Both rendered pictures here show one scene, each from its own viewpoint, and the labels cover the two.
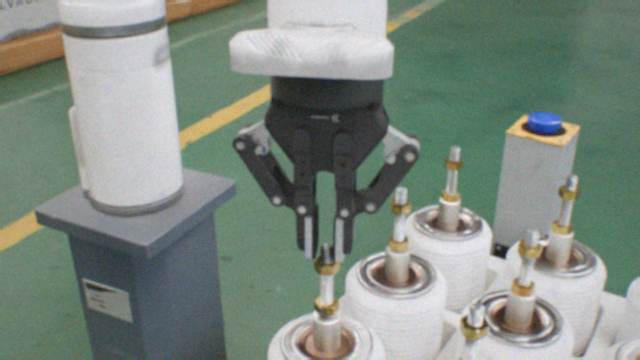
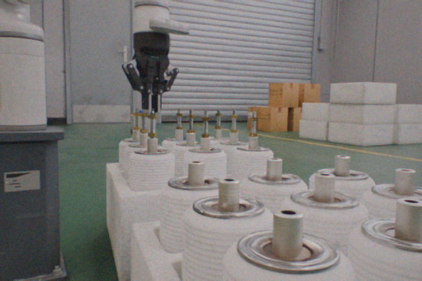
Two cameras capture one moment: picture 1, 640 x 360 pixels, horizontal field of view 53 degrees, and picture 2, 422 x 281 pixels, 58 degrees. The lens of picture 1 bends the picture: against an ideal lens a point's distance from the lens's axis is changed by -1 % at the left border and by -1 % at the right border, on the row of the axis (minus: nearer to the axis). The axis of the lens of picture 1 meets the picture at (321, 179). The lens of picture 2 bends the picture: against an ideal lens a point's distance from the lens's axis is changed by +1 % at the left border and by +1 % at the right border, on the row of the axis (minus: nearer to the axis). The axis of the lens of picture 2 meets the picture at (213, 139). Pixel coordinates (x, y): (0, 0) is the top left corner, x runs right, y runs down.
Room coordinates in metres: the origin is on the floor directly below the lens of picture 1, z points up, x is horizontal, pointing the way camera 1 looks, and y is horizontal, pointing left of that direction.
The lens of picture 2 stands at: (-0.17, 0.56, 0.36)
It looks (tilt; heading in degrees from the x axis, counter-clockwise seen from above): 6 degrees down; 306
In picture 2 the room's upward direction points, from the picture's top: 1 degrees clockwise
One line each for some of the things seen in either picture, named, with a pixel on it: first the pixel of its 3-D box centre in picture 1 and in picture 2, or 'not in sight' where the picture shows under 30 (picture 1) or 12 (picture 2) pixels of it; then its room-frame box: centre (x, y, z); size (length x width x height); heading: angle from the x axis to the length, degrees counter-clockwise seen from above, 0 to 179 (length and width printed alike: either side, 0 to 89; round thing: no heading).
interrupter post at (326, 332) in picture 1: (326, 330); (152, 146); (0.41, 0.00, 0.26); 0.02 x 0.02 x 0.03
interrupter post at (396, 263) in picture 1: (397, 263); (144, 140); (0.50, -0.07, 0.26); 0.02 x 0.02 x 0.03
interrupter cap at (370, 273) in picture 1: (396, 275); (144, 145); (0.50, -0.07, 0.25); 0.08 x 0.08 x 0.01
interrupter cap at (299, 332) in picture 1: (326, 343); (152, 152); (0.41, 0.00, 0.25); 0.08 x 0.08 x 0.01
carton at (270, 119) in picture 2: not in sight; (272, 118); (2.01, -3.64, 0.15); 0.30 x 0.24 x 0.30; 152
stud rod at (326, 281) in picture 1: (326, 287); (152, 126); (0.41, 0.00, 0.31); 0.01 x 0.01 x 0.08; 1
